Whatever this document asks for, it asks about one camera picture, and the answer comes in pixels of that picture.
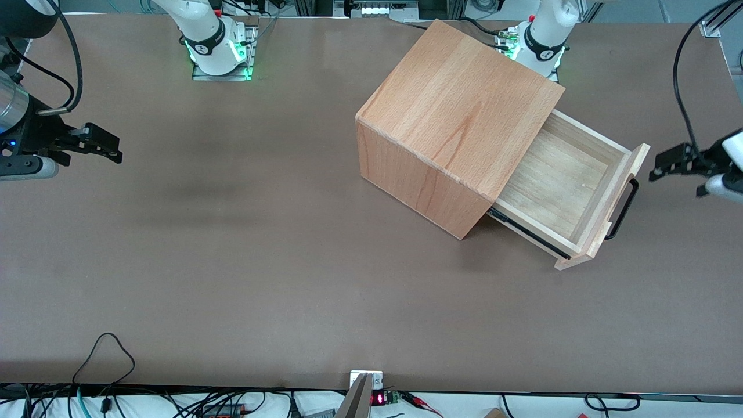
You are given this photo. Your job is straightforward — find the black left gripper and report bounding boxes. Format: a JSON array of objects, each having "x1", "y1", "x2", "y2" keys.
[{"x1": 649, "y1": 138, "x2": 743, "y2": 197}]

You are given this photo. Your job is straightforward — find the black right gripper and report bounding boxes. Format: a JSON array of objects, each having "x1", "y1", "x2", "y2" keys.
[{"x1": 0, "y1": 96, "x2": 124, "y2": 168}]

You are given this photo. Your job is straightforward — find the wooden drawer with black handle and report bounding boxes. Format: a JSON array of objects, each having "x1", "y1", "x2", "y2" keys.
[{"x1": 486, "y1": 108, "x2": 652, "y2": 272}]

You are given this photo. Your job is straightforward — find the wooden cabinet box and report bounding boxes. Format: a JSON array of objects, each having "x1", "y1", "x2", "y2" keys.
[{"x1": 355, "y1": 19, "x2": 567, "y2": 241}]

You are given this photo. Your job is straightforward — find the black orange electronic device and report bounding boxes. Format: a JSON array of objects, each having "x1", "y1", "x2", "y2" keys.
[{"x1": 199, "y1": 403, "x2": 246, "y2": 418}]

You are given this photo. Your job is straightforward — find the white lit panel device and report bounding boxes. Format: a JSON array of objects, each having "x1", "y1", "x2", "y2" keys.
[{"x1": 345, "y1": 0, "x2": 420, "y2": 19}]

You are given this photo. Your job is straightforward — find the red clip test leads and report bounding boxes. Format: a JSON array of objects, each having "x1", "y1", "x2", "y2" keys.
[{"x1": 399, "y1": 391, "x2": 443, "y2": 417}]

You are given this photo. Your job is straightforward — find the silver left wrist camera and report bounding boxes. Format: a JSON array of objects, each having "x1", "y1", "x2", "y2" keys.
[{"x1": 695, "y1": 173, "x2": 743, "y2": 204}]

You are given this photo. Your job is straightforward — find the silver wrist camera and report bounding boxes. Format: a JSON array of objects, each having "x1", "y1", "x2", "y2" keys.
[
  {"x1": 0, "y1": 156, "x2": 60, "y2": 182},
  {"x1": 695, "y1": 173, "x2": 743, "y2": 204}
]

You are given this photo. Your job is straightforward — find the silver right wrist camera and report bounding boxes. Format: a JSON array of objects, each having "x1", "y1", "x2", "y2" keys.
[{"x1": 0, "y1": 156, "x2": 60, "y2": 182}]

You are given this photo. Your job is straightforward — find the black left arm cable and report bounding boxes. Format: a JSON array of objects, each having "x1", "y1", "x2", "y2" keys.
[{"x1": 672, "y1": 0, "x2": 743, "y2": 160}]

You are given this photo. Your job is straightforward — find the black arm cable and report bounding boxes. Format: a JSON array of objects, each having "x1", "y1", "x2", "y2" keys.
[
  {"x1": 5, "y1": 0, "x2": 84, "y2": 116},
  {"x1": 672, "y1": 0, "x2": 743, "y2": 160}
]

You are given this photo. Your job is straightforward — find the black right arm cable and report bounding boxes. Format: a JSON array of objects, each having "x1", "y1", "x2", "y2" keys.
[{"x1": 5, "y1": 0, "x2": 84, "y2": 116}]

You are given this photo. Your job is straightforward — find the aluminium frame profile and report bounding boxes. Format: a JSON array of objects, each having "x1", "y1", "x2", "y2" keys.
[{"x1": 699, "y1": 0, "x2": 743, "y2": 39}]

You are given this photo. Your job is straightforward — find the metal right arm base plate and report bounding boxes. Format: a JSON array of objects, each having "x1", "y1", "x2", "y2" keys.
[{"x1": 191, "y1": 22, "x2": 260, "y2": 81}]

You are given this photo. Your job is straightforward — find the thin black looped cable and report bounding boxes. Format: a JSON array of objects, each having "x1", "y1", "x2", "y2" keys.
[{"x1": 71, "y1": 332, "x2": 136, "y2": 388}]

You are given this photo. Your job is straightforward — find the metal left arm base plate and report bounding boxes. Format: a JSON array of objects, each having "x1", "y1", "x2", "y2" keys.
[{"x1": 495, "y1": 29, "x2": 561, "y2": 83}]

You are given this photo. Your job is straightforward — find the black coiled cable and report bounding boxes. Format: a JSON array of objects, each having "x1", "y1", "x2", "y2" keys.
[{"x1": 584, "y1": 393, "x2": 641, "y2": 412}]

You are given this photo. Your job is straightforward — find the grey camera mount bar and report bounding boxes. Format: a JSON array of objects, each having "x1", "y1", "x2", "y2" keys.
[{"x1": 334, "y1": 370, "x2": 384, "y2": 418}]

